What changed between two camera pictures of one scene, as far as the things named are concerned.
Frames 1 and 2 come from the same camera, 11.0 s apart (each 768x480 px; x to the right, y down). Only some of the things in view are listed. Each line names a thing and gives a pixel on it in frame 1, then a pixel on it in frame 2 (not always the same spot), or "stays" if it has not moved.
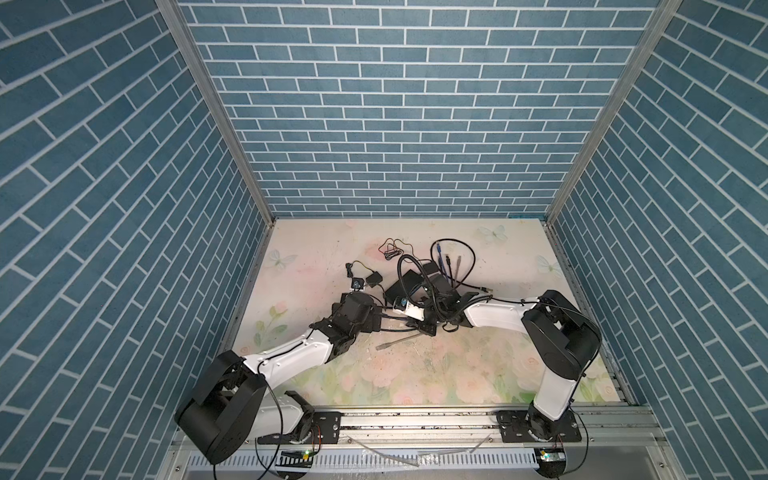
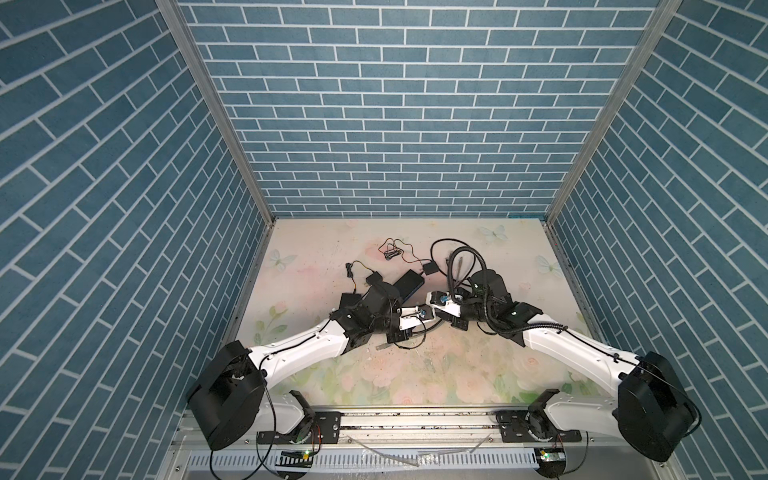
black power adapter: [431, 267] stays
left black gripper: [370, 325] to [401, 334]
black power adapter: [374, 279] stays
